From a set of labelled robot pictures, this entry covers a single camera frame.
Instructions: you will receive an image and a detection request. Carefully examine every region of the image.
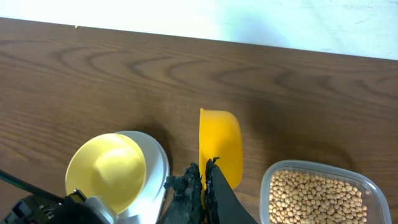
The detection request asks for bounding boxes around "clear container of soybeans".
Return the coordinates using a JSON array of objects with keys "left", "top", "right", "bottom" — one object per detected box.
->
[{"left": 260, "top": 160, "right": 392, "bottom": 224}]

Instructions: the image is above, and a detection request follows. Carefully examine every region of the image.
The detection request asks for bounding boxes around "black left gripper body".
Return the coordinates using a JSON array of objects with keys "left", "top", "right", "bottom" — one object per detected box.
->
[{"left": 1, "top": 189, "right": 118, "bottom": 224}]

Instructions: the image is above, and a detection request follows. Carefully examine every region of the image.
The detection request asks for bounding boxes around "pale yellow plastic bowl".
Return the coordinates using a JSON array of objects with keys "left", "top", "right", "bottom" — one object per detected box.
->
[{"left": 65, "top": 133, "right": 147, "bottom": 214}]

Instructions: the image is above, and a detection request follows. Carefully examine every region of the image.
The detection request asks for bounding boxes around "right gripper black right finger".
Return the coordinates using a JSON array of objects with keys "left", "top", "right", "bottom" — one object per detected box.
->
[{"left": 205, "top": 157, "right": 257, "bottom": 224}]

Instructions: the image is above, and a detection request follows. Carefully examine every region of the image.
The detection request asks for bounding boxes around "yellow measuring scoop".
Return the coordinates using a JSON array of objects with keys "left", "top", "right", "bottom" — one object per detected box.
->
[{"left": 199, "top": 108, "right": 243, "bottom": 223}]

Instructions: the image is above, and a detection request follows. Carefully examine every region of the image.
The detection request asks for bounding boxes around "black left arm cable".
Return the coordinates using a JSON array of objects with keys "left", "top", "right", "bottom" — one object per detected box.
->
[{"left": 0, "top": 169, "right": 66, "bottom": 203}]

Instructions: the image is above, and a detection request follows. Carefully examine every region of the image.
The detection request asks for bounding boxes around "white digital kitchen scale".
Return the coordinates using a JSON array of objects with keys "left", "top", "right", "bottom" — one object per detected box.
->
[{"left": 118, "top": 131, "right": 170, "bottom": 224}]

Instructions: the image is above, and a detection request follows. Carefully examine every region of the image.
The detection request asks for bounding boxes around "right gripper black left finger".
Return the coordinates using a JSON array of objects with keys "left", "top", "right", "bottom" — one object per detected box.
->
[{"left": 156, "top": 163, "right": 204, "bottom": 224}]

